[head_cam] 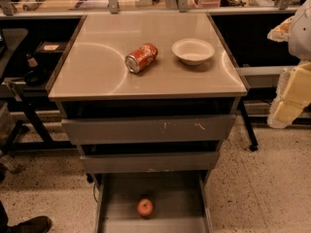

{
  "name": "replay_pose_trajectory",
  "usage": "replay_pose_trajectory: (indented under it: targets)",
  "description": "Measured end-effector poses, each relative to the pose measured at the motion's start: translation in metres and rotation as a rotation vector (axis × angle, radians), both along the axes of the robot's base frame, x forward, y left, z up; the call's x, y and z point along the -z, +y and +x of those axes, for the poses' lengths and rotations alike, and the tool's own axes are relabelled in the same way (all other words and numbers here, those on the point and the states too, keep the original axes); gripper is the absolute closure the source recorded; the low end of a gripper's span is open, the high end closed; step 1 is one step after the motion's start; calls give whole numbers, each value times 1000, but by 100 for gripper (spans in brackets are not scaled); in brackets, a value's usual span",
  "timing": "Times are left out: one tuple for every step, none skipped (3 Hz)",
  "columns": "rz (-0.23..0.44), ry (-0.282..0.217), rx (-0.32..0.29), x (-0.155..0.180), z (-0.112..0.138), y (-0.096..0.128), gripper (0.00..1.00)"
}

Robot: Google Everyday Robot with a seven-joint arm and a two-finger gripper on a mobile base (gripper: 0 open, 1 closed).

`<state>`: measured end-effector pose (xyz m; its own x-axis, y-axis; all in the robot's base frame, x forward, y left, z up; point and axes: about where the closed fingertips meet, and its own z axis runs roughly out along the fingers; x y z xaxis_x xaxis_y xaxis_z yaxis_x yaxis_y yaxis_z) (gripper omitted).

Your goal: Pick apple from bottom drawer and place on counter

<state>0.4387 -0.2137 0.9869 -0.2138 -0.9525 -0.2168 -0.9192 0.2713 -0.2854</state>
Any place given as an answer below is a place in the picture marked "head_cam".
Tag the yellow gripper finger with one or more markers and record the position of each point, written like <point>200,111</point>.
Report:
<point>293,95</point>
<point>280,33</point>

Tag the red apple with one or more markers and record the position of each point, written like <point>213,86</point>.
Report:
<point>145,207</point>

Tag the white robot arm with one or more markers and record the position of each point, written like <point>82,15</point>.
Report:
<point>299,43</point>

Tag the middle grey drawer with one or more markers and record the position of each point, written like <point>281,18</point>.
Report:
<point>152,162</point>

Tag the top grey drawer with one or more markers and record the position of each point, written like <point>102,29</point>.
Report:
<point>128,130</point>

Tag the grey drawer cabinet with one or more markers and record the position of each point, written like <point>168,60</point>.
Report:
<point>93,81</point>

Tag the open bottom grey drawer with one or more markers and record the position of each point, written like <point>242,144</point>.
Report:
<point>171,202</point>

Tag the white paper bowl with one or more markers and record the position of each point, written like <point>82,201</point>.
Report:
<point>192,51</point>

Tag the orange soda can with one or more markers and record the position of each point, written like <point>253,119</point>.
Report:
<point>141,58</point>

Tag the black headphones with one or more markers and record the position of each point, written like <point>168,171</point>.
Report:
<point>36,76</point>

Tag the dark shoe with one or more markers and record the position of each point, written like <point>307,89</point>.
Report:
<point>38,224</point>

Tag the black desk frame left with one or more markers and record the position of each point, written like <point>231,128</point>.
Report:
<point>12,39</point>

